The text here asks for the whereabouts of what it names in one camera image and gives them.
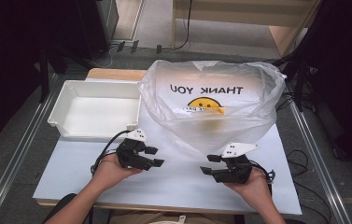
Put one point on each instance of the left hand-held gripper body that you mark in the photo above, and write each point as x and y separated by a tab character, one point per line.
130	154

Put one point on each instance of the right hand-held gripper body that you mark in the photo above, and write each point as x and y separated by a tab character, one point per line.
237	171

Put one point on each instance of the clear printed plastic bag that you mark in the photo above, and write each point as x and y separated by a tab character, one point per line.
211	130

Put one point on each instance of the yellow drink carton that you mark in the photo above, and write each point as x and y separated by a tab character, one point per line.
209	124

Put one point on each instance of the person's right hand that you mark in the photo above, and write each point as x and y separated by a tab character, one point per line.
254	188

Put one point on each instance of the person's left hand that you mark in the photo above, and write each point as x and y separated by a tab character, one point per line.
111	171

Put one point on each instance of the white plastic tray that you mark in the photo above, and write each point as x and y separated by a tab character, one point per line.
99	118

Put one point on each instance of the black metal stand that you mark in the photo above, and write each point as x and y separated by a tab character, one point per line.
44	77
299	84

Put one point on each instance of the black cabinet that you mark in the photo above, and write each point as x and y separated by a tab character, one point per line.
97	28

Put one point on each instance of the aluminium floor rail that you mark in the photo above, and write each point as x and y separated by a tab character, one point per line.
316	161
18	155

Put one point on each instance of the light wooden shelf frame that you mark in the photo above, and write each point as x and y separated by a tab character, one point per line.
242	18

